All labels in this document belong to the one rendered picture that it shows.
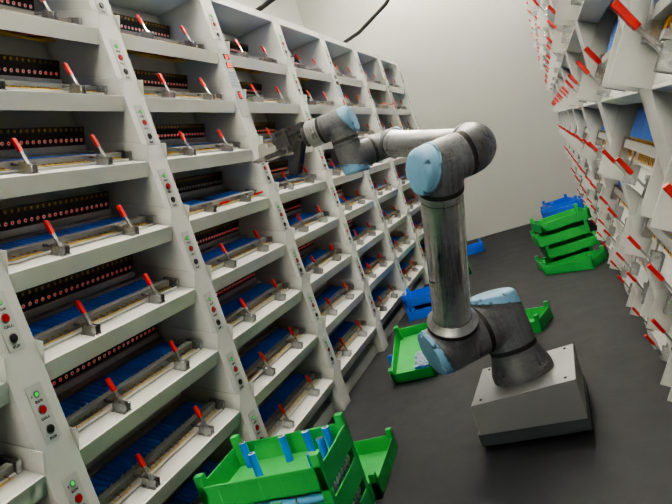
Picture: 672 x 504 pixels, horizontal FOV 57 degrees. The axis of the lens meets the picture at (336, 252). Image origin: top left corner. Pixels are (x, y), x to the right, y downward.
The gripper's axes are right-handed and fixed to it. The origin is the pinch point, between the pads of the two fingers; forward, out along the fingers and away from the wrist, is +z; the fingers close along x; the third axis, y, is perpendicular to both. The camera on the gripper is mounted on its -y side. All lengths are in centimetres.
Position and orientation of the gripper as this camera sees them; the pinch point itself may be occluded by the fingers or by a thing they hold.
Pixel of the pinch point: (261, 162)
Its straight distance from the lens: 216.8
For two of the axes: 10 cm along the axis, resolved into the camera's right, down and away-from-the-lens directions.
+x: -3.1, 2.1, -9.3
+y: -3.5, -9.3, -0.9
